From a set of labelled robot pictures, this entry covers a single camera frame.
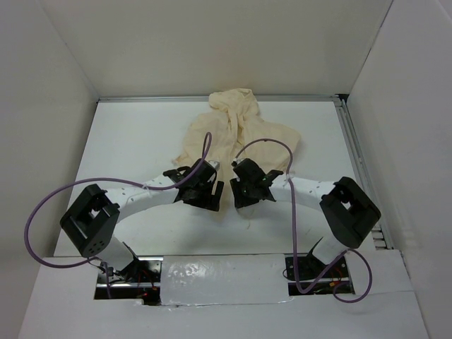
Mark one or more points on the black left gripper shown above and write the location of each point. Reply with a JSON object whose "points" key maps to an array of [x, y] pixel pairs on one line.
{"points": [[210, 201]]}

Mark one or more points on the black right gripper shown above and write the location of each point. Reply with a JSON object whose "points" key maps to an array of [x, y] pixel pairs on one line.
{"points": [[239, 199]]}

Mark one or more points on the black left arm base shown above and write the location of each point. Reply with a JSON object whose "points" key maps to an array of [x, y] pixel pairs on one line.
{"points": [[145, 271]]}

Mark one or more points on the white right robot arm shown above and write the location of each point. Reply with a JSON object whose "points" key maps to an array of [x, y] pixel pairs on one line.
{"points": [[349, 212]]}

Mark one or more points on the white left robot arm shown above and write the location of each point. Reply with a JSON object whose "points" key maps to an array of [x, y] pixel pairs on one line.
{"points": [[90, 221]]}

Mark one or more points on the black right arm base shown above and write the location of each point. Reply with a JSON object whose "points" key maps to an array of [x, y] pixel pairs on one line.
{"points": [[310, 268]]}

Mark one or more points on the white front cardboard panel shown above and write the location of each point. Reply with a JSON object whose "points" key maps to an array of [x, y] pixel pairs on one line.
{"points": [[224, 297]]}

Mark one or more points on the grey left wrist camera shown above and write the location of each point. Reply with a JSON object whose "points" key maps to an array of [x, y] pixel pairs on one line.
{"points": [[214, 164]]}

